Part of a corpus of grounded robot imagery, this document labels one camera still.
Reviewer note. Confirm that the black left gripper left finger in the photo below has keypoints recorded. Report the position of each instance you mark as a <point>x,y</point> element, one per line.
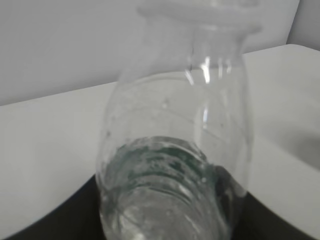
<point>77,218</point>

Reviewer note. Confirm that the clear water bottle green label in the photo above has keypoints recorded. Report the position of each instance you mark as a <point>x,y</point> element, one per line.
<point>176,145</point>

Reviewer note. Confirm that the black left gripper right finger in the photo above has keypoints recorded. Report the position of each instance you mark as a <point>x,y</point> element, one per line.
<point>257,222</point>

